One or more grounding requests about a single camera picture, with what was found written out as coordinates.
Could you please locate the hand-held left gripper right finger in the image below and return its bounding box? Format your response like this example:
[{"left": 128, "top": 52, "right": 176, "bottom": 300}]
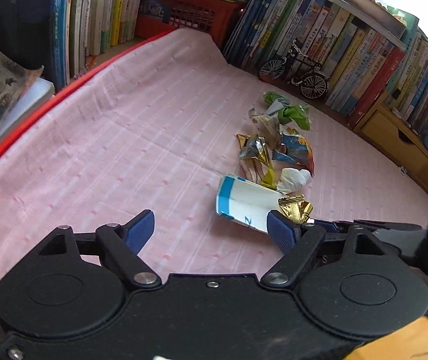
[{"left": 260, "top": 210, "right": 399, "bottom": 291}]

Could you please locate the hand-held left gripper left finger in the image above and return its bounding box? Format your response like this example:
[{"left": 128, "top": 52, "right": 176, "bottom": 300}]
[{"left": 38, "top": 209, "right": 162, "bottom": 291}]

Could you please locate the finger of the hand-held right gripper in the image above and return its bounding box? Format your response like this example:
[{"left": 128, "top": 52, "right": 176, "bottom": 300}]
[
  {"left": 313, "top": 220, "right": 353, "bottom": 233},
  {"left": 362, "top": 222, "right": 423, "bottom": 248}
]

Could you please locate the small gold foil wrapper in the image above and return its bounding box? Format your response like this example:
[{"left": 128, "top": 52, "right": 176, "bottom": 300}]
[{"left": 277, "top": 194, "right": 314, "bottom": 226}]

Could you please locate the white blue carton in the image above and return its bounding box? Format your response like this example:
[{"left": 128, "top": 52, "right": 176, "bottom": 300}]
[{"left": 214, "top": 173, "right": 287, "bottom": 234}]

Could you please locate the white tissue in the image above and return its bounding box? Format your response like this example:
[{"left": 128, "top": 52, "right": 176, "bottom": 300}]
[{"left": 276, "top": 167, "right": 312, "bottom": 193}]

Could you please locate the blue orange snack packet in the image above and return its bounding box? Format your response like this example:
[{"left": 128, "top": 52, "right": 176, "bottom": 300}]
[{"left": 272, "top": 125, "right": 317, "bottom": 178}]

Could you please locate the silver wrapper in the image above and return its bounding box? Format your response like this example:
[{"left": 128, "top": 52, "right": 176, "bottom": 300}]
[{"left": 238, "top": 133, "right": 275, "bottom": 166}]

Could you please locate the wooden drawer organizer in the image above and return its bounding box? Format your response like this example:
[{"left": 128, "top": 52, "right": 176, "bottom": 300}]
[{"left": 353, "top": 94, "right": 428, "bottom": 197}]

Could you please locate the pink striped tablecloth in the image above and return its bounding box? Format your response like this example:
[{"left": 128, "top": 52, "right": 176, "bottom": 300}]
[{"left": 0, "top": 28, "right": 428, "bottom": 304}]

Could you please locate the clear crumpled wrapper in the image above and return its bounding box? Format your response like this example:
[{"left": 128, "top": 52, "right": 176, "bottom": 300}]
[{"left": 249, "top": 108, "right": 280, "bottom": 139}]

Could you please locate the green crumpled wrapper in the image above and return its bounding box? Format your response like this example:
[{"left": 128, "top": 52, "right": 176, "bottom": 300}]
[{"left": 263, "top": 91, "right": 311, "bottom": 131}]

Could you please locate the black toy bicycle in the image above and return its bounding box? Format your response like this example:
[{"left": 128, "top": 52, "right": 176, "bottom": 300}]
[{"left": 259, "top": 39, "right": 329, "bottom": 100}]

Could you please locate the flat grey box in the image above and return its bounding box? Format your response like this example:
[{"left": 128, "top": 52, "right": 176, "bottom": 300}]
[{"left": 326, "top": 0, "right": 419, "bottom": 40}]

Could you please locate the red plastic crate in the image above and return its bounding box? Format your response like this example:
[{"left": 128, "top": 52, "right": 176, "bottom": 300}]
[{"left": 134, "top": 0, "right": 245, "bottom": 47}]

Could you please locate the dark blue book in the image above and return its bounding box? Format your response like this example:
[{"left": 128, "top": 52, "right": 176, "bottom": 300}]
[{"left": 0, "top": 0, "right": 66, "bottom": 91}]

